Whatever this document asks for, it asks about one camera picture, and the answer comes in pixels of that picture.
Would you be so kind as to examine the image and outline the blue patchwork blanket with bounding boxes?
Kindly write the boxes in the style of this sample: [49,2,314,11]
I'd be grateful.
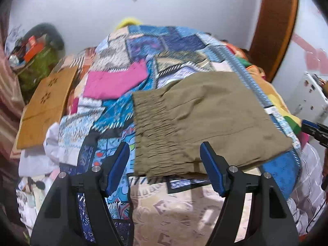
[58,25,302,244]

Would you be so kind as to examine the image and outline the green bag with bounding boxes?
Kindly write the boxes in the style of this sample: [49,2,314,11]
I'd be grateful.
[16,24,65,93]

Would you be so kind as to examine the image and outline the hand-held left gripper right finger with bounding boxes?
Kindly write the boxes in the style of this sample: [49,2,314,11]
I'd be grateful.
[200,141,300,246]

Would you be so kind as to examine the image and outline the pink folded cloth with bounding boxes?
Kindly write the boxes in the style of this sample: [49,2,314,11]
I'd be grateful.
[83,59,149,100]

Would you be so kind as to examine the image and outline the yellow cloth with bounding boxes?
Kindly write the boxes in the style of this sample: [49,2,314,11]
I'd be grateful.
[116,17,142,30]

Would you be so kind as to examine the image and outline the wooden door frame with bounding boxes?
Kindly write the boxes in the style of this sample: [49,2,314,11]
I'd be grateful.
[248,0,300,83]

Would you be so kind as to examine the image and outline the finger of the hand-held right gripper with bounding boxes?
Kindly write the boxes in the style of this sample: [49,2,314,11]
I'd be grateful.
[301,119,328,148]

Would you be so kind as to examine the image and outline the olive green pants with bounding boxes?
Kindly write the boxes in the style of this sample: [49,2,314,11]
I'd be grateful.
[132,71,294,178]

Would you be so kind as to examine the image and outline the beige patterned bed sheet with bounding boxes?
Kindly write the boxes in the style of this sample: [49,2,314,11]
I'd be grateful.
[128,176,254,246]

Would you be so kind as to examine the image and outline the white checked cloth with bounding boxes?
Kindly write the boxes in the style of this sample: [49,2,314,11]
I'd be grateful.
[286,142,326,236]

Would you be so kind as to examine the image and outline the orange box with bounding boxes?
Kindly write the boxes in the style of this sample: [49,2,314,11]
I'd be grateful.
[24,36,44,61]

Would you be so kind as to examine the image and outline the white appliance with stickers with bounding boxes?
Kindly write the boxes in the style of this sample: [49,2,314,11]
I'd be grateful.
[290,71,328,129]

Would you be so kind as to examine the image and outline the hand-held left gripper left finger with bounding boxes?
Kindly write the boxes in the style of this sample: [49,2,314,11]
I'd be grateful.
[30,141,133,246]

